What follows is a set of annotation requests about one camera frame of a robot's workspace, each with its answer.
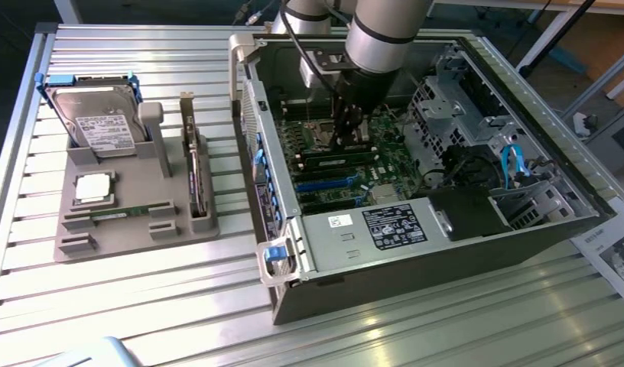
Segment open black PC case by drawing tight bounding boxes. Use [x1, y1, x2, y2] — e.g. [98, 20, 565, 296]
[228, 31, 617, 326]

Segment green RAM stick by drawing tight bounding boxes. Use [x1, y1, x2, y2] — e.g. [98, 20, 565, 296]
[90, 205, 164, 222]

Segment blue SATA wire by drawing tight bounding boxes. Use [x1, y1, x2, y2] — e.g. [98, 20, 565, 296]
[499, 143, 531, 190]

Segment grey power supply unit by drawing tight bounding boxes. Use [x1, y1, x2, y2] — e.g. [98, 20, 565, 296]
[290, 196, 455, 277]

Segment grey parts rack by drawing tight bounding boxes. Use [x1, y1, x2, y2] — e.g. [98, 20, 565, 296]
[54, 100, 223, 265]

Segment CPU socket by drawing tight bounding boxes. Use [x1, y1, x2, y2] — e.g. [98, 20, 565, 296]
[300, 119, 341, 145]

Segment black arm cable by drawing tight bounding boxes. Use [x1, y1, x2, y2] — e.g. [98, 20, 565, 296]
[278, 0, 341, 95]

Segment printed paper sheet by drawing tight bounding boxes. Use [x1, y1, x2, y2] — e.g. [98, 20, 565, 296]
[569, 197, 624, 307]

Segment blue expansion slot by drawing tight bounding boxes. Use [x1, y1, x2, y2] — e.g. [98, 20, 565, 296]
[294, 173, 363, 193]

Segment graphics card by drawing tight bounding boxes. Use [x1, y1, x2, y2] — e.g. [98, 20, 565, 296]
[180, 90, 215, 223]

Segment silver CPU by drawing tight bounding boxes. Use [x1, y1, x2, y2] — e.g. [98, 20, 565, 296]
[74, 175, 115, 202]

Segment light blue plastic object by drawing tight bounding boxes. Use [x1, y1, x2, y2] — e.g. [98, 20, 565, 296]
[30, 335, 151, 367]

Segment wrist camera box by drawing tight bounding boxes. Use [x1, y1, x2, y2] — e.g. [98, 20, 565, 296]
[298, 47, 355, 89]

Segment metal disk bay cage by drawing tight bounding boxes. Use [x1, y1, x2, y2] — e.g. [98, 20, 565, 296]
[406, 45, 529, 155]

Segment green motherboard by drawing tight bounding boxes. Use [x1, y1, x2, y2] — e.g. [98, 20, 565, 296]
[274, 98, 431, 216]

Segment hard disk with blue carrier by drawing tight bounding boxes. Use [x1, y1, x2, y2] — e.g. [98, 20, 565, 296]
[35, 70, 151, 158]

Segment black RAM stick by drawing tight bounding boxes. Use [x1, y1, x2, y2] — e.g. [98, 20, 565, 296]
[302, 150, 379, 170]

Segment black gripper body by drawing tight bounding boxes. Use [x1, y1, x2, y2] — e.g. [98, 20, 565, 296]
[334, 68, 402, 112]

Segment white power strip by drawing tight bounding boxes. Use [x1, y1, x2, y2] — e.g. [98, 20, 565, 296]
[571, 112, 601, 135]

